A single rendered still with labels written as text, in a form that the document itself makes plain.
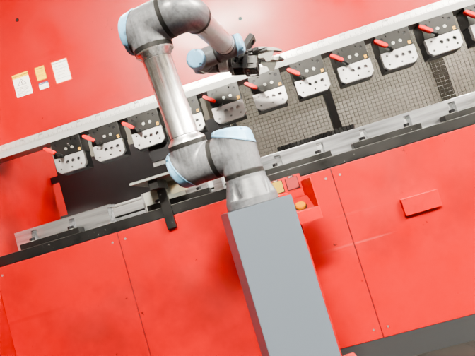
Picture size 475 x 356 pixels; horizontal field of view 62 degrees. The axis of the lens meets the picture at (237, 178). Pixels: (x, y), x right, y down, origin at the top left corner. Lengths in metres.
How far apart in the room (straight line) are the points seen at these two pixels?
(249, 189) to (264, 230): 0.12
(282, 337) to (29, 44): 1.82
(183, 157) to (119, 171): 1.43
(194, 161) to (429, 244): 1.08
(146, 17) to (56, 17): 1.12
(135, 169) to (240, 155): 1.48
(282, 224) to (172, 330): 0.94
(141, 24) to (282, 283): 0.80
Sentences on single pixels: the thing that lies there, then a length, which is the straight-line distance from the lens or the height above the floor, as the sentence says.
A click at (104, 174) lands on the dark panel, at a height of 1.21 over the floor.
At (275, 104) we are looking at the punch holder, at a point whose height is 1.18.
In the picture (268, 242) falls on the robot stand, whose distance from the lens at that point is 1.05.
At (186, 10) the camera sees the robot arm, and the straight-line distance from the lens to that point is 1.18.
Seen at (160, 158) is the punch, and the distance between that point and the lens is 1.92.
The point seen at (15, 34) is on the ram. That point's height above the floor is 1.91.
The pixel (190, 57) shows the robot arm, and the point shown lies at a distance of 1.55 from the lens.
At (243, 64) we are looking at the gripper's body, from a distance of 1.60.
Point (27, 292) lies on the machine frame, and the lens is 2.08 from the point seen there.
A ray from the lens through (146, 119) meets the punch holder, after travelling 1.94.
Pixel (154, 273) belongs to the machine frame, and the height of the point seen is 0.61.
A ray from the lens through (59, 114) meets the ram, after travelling 2.12.
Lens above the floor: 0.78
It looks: 4 degrees up
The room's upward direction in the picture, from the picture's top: 17 degrees counter-clockwise
